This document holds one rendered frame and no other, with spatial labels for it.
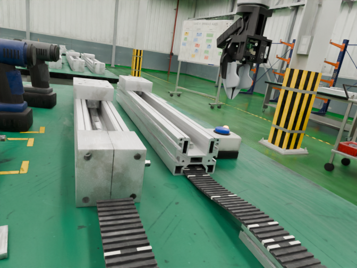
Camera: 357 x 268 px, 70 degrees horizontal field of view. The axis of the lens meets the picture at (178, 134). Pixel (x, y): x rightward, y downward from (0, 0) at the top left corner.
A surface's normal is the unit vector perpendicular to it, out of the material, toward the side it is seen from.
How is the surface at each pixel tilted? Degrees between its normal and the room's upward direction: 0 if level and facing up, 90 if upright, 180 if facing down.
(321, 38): 90
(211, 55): 90
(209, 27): 90
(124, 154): 90
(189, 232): 0
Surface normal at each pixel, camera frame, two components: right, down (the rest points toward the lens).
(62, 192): 0.15, -0.95
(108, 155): 0.36, 0.32
